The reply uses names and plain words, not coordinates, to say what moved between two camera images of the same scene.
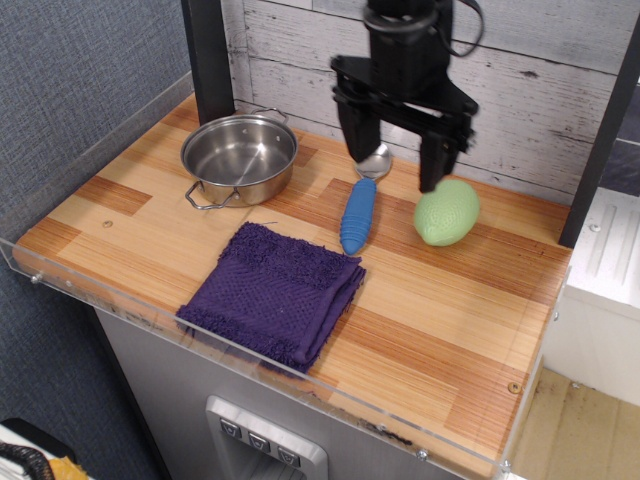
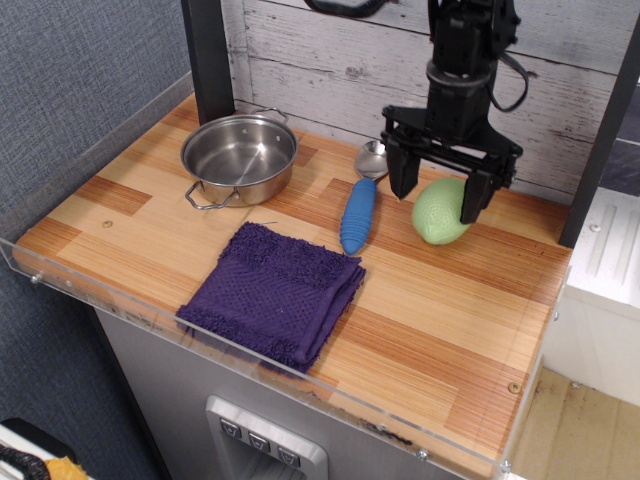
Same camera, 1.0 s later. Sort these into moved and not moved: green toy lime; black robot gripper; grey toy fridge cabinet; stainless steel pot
Moved: black robot gripper
Not moved: green toy lime; stainless steel pot; grey toy fridge cabinet
